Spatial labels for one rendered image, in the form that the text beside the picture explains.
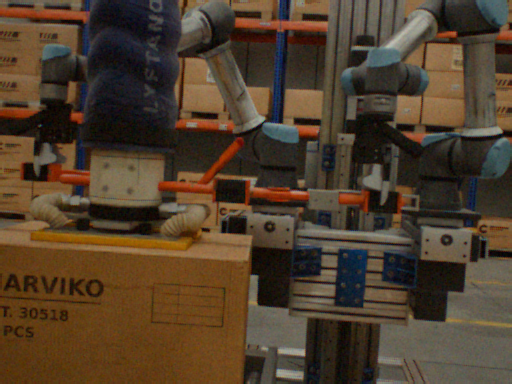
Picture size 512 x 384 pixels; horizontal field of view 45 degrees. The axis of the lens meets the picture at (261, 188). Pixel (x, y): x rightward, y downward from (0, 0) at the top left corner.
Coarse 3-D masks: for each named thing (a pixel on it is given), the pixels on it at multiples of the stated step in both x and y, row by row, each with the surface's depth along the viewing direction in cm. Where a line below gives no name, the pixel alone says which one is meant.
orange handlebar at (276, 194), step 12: (60, 180) 145; (72, 180) 144; (84, 180) 144; (192, 192) 144; (204, 192) 144; (252, 192) 144; (264, 192) 144; (276, 192) 144; (288, 192) 144; (300, 192) 144; (360, 204) 144; (396, 204) 144
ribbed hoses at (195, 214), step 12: (36, 204) 137; (48, 204) 138; (60, 204) 145; (192, 204) 145; (204, 204) 150; (36, 216) 137; (48, 216) 136; (60, 216) 137; (180, 216) 136; (192, 216) 137; (204, 216) 140; (168, 228) 136; (180, 228) 136; (192, 228) 137
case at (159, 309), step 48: (0, 240) 131; (192, 240) 150; (240, 240) 156; (0, 288) 129; (48, 288) 129; (96, 288) 128; (144, 288) 128; (192, 288) 128; (240, 288) 128; (0, 336) 129; (48, 336) 129; (96, 336) 129; (144, 336) 129; (192, 336) 129; (240, 336) 129
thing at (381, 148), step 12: (360, 120) 145; (372, 120) 145; (384, 120) 144; (360, 132) 146; (372, 132) 145; (360, 144) 143; (372, 144) 143; (384, 144) 144; (360, 156) 144; (372, 156) 144
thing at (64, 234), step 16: (80, 224) 137; (144, 224) 137; (48, 240) 134; (64, 240) 134; (80, 240) 133; (96, 240) 133; (112, 240) 133; (128, 240) 133; (144, 240) 133; (160, 240) 134; (176, 240) 135
